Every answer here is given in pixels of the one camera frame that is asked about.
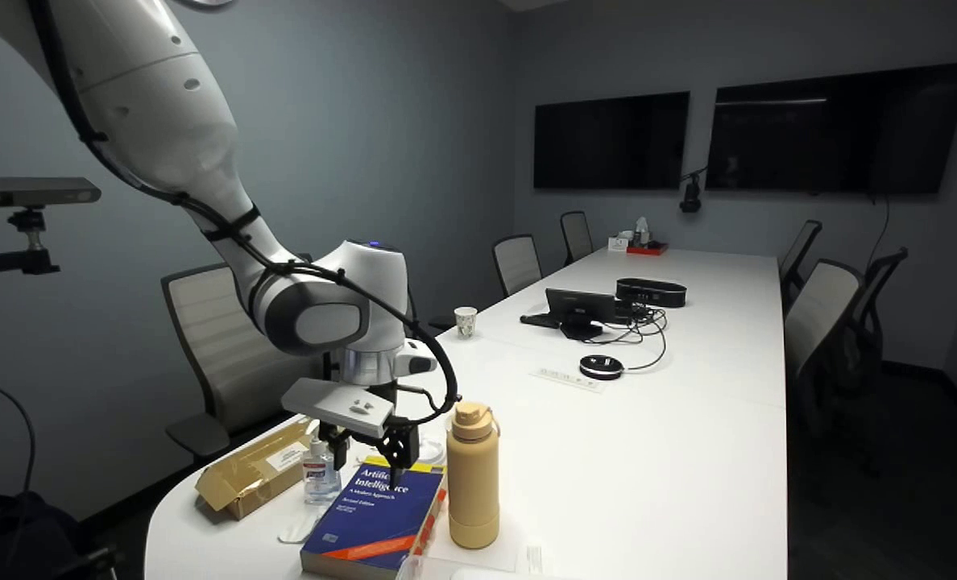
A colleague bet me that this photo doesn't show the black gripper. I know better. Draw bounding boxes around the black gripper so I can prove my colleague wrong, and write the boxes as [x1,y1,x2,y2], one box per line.
[317,414,424,490]

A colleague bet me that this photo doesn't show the blue Artificial Intelligence textbook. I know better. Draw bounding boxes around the blue Artificial Intelligence textbook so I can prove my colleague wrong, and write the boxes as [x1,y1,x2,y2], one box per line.
[300,461,447,580]

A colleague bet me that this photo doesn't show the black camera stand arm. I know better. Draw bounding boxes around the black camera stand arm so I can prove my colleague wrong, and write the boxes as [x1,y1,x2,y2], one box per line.
[0,207,65,280]

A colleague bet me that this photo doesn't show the large black wall television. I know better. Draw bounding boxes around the large black wall television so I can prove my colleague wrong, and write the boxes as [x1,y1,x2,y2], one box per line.
[707,58,957,201]

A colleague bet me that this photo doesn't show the small black wall television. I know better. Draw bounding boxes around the small black wall television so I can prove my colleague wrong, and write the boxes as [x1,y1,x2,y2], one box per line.
[532,91,693,197]

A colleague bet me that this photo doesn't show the black table cables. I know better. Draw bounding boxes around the black table cables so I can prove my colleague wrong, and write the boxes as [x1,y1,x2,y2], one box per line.
[593,302,676,374]

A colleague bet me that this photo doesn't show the grey stereo camera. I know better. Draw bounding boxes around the grey stereo camera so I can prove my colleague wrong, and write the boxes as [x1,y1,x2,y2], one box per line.
[0,175,106,211]

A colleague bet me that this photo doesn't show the black touch console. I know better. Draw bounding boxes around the black touch console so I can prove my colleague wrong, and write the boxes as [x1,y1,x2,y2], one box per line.
[516,283,655,333]

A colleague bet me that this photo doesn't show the tan squeeze bottle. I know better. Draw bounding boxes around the tan squeeze bottle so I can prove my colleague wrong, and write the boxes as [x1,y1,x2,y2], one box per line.
[445,395,507,553]

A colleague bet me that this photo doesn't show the brown cardboard box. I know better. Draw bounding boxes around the brown cardboard box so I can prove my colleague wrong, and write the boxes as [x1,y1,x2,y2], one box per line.
[193,414,317,529]

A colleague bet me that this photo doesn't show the black floor bag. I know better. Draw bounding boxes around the black floor bag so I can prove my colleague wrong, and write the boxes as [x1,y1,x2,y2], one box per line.
[0,490,121,580]

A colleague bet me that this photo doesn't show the black video bar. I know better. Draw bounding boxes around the black video bar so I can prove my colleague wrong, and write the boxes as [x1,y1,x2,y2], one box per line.
[614,275,689,309]

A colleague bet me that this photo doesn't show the grey office chair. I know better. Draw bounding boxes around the grey office chair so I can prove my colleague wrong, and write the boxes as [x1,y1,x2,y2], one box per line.
[773,217,829,316]
[491,231,544,298]
[558,207,600,267]
[784,246,912,437]
[158,262,326,468]

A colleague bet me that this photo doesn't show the clear pump bottle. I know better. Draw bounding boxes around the clear pump bottle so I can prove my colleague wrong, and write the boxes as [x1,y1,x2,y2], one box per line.
[300,435,344,509]

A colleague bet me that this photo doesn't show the red tissue box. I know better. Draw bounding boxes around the red tissue box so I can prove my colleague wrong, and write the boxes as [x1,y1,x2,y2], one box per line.
[627,217,670,257]

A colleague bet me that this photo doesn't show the black floor cable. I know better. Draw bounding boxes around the black floor cable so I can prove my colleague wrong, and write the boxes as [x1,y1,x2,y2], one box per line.
[0,363,42,509]

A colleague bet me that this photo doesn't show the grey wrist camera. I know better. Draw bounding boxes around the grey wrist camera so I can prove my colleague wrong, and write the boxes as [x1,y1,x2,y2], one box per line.
[282,374,399,446]

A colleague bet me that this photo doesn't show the round black speaker puck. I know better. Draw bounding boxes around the round black speaker puck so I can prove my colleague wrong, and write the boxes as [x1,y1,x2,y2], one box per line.
[578,349,629,384]

